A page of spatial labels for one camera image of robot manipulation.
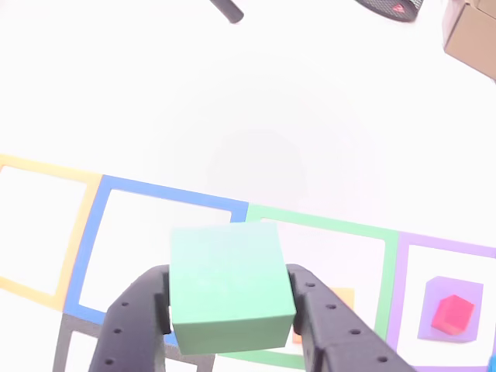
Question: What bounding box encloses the orange square block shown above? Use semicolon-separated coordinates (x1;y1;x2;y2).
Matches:
292;287;356;345

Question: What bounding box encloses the purple square block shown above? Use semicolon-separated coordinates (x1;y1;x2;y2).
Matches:
417;275;484;344

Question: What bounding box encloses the green cube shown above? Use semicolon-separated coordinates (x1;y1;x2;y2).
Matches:
169;220;298;356

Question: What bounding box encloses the small red cube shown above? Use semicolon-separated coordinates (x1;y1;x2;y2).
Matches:
431;294;476;336

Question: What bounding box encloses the brown cardboard box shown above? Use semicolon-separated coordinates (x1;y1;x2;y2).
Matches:
443;0;496;82

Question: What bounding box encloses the black mesh bin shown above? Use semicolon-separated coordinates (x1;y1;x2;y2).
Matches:
354;0;423;22

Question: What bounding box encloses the black square frame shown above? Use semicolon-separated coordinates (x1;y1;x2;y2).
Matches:
52;313;216;372

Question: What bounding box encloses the purple square frame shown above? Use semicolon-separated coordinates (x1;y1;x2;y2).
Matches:
386;231;496;372

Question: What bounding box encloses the green square frame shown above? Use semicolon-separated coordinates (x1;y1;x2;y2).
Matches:
216;203;400;371

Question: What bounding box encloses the blue square frame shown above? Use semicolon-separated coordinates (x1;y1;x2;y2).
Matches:
64;174;249;348

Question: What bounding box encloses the orange square frame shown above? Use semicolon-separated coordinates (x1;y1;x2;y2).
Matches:
0;153;104;313

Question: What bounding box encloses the black round post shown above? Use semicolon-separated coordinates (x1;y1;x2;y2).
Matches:
208;0;245;24

